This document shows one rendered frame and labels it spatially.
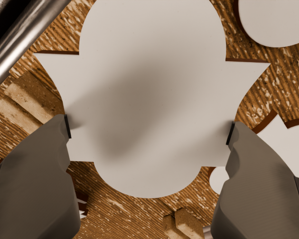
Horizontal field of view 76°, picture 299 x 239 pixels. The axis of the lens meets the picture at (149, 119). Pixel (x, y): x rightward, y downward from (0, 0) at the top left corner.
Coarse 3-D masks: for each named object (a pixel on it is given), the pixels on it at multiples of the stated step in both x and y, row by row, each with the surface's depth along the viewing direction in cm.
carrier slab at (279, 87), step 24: (72, 0) 15; (216, 0) 15; (72, 24) 16; (48, 48) 17; (72, 48) 17; (240, 48) 16; (264, 48) 16; (288, 48) 16; (24, 72) 18; (264, 72) 18; (288, 72) 17; (264, 96) 19; (288, 96) 19; (240, 120) 20; (288, 120) 20; (192, 192) 27
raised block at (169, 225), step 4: (168, 216) 30; (164, 220) 30; (168, 220) 29; (172, 220) 30; (164, 224) 29; (168, 224) 29; (172, 224) 29; (164, 228) 29; (168, 228) 29; (172, 228) 29; (176, 228) 30; (164, 232) 29; (168, 232) 28; (172, 232) 29; (176, 232) 29; (180, 232) 30; (168, 236) 29; (172, 236) 29; (176, 236) 29; (180, 236) 29; (184, 236) 30
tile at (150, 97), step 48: (96, 0) 9; (144, 0) 9; (192, 0) 9; (96, 48) 10; (144, 48) 10; (192, 48) 10; (96, 96) 11; (144, 96) 11; (192, 96) 11; (240, 96) 11; (96, 144) 13; (144, 144) 13; (192, 144) 13; (144, 192) 15
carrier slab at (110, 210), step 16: (0, 96) 20; (0, 128) 22; (16, 128) 22; (0, 144) 23; (16, 144) 23; (80, 176) 26; (96, 176) 26; (80, 192) 28; (96, 192) 28; (112, 192) 28; (96, 208) 30; (112, 208) 30; (128, 208) 30; (144, 208) 30; (160, 208) 30; (96, 224) 33; (112, 224) 33; (128, 224) 32; (144, 224) 32; (160, 224) 32
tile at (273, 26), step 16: (240, 0) 14; (256, 0) 14; (272, 0) 14; (288, 0) 14; (240, 16) 14; (256, 16) 14; (272, 16) 14; (288, 16) 14; (256, 32) 15; (272, 32) 15; (288, 32) 15
